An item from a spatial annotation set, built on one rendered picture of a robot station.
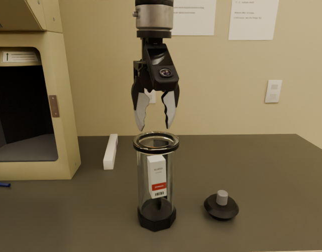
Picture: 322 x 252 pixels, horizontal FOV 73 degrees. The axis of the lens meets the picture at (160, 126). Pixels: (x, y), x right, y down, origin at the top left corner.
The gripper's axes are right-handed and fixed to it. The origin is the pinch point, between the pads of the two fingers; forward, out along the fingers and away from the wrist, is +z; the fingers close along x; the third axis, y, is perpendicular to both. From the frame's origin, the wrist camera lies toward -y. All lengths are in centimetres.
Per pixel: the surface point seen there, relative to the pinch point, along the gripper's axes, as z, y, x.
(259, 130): 26, 43, -71
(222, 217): 22.8, -8.7, -15.4
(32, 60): -11.7, 32.2, 29.7
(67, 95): -0.5, 32.8, 21.1
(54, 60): -12.1, 27.6, 22.8
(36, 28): -20.4, 23.8, 25.5
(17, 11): -23.9, 21.2, 28.4
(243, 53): -13, 48, -57
